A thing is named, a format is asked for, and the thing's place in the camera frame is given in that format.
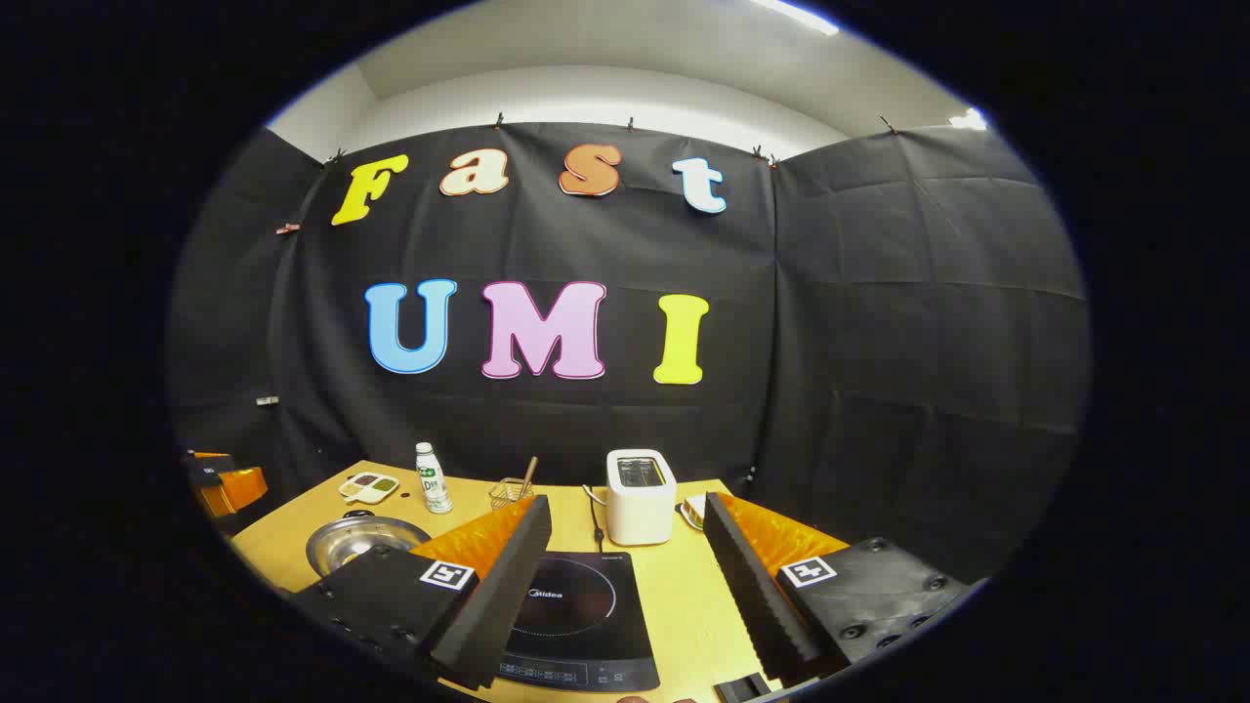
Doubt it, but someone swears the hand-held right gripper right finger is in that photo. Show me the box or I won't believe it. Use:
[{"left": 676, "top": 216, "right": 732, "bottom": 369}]
[{"left": 703, "top": 492, "right": 978, "bottom": 689}]

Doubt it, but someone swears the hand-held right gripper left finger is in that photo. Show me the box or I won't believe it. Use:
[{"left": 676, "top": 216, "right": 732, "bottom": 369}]
[{"left": 291, "top": 495, "right": 553, "bottom": 692}]

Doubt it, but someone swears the black induction cooktop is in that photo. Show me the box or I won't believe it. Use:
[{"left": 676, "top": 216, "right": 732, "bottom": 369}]
[{"left": 493, "top": 552, "right": 661, "bottom": 694}]

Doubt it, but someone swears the steel pot with black handles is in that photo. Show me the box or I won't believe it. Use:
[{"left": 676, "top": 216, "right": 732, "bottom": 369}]
[{"left": 306, "top": 510, "right": 433, "bottom": 579}]

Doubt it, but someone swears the white drink bottle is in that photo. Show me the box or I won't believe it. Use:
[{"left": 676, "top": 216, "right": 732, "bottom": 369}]
[{"left": 415, "top": 442, "right": 453, "bottom": 516}]

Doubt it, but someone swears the white divided dish of beans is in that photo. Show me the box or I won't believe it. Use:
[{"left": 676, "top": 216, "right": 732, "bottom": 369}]
[{"left": 338, "top": 472, "right": 400, "bottom": 506}]

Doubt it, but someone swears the white toaster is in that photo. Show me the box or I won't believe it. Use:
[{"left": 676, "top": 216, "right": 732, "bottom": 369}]
[{"left": 605, "top": 449, "right": 678, "bottom": 547}]

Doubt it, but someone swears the black backdrop cloth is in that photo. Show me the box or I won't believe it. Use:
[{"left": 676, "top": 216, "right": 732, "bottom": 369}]
[{"left": 166, "top": 122, "right": 1090, "bottom": 587}]

